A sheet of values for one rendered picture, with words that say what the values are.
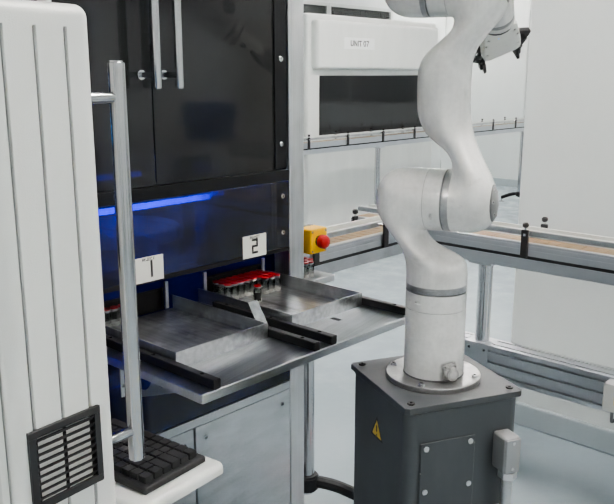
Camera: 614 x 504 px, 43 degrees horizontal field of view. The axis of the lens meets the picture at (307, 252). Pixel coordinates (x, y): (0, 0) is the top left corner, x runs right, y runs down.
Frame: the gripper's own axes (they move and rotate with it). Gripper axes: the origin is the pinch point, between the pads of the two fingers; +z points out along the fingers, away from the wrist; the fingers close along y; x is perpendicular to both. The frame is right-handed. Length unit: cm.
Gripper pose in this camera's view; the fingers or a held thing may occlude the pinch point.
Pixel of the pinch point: (499, 60)
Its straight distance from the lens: 215.5
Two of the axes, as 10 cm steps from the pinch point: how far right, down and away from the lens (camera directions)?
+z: 2.6, 3.8, 8.9
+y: 9.2, -3.9, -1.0
